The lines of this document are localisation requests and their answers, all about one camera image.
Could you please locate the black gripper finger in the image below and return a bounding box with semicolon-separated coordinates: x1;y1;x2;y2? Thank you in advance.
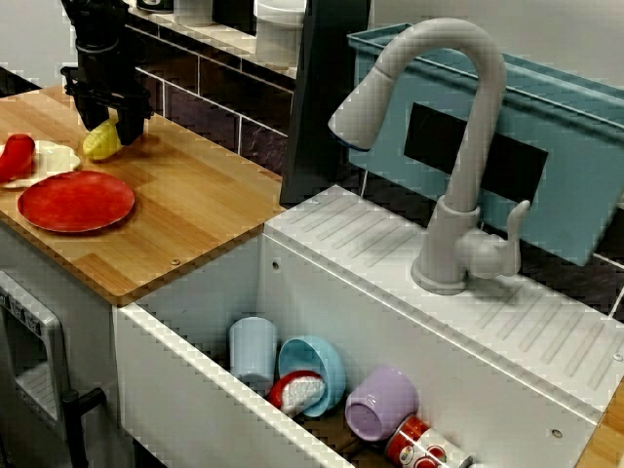
115;103;147;146
77;96;111;133

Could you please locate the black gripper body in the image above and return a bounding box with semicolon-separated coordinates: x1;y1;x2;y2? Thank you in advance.
60;43;155;121

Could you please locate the yellow toy corn cob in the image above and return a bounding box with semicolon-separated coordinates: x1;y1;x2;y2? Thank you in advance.
81;115;124;163

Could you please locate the red toy pepper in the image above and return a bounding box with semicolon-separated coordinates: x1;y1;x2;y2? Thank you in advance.
0;133;37;181

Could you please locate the cream scalloped plate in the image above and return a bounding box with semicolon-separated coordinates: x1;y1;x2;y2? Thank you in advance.
0;138;84;191

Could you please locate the red round plate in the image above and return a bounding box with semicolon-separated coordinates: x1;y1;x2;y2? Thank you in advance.
16;170;137;235

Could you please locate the white plastic container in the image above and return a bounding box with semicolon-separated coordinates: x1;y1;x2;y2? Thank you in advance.
253;0;310;67
172;0;216;28

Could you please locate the white toy sink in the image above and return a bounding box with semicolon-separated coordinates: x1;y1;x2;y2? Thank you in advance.
112;183;624;468

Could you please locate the light blue plastic cup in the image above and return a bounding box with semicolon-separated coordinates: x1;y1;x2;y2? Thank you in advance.
228;316;280;394

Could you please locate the grey toy dishwasher panel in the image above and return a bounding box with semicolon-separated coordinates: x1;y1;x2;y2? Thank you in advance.
0;269;75;468

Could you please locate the light blue plastic bowl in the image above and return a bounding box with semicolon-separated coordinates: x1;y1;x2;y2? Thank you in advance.
277;335;348;419

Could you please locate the red and white toy food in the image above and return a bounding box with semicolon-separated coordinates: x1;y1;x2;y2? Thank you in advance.
267;370;328;417

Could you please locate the grey toy faucet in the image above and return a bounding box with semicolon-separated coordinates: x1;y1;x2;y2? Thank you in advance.
327;17;533;296

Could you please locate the purple plastic cup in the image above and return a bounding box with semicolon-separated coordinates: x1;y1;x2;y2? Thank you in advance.
344;365;421;443

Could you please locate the red tomato can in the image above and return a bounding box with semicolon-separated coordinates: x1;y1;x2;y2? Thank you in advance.
383;415;476;468

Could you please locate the teal plastic bin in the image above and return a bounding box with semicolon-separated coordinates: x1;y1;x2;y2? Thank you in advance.
346;22;624;269

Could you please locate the black upright post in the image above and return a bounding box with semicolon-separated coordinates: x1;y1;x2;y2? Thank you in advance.
278;0;377;207

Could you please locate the black cabinet handle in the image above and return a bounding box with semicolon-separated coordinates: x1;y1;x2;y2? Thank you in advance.
61;386;106;468

